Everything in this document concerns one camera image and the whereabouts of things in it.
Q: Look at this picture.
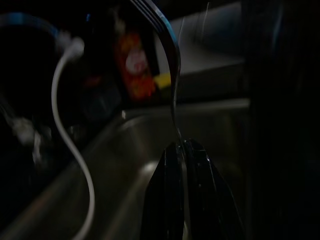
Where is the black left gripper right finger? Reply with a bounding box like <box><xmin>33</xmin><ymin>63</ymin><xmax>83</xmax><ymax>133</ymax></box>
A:
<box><xmin>184</xmin><ymin>138</ymin><xmax>246</xmax><ymax>240</ymax></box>

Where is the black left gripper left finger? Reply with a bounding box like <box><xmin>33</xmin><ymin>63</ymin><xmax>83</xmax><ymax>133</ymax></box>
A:
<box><xmin>143</xmin><ymin>141</ymin><xmax>185</xmax><ymax>240</ymax></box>

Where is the silver metal fork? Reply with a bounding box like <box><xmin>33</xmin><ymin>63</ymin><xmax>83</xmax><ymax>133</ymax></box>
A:
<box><xmin>128</xmin><ymin>0</ymin><xmax>189</xmax><ymax>240</ymax></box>

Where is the stainless steel sink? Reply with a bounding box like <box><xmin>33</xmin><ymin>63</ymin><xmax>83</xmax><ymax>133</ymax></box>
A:
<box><xmin>0</xmin><ymin>98</ymin><xmax>251</xmax><ymax>240</ymax></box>

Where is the yellow sponge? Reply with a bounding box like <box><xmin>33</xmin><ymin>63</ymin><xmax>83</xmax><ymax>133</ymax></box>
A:
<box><xmin>153</xmin><ymin>73</ymin><xmax>174</xmax><ymax>89</ymax></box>

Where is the dark bottle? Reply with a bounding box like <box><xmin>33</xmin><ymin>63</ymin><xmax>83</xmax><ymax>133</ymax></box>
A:
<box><xmin>81</xmin><ymin>14</ymin><xmax>123</xmax><ymax>122</ymax></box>

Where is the red orange printed package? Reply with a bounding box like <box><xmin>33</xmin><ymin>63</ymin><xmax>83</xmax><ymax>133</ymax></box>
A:
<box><xmin>113</xmin><ymin>31</ymin><xmax>158</xmax><ymax>101</ymax></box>

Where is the white cable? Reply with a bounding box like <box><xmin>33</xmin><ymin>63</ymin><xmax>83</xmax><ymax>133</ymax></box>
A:
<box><xmin>51</xmin><ymin>37</ymin><xmax>96</xmax><ymax>240</ymax></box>

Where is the blue cable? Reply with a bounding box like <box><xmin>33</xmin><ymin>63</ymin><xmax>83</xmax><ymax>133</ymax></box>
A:
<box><xmin>0</xmin><ymin>12</ymin><xmax>65</xmax><ymax>45</ymax></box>

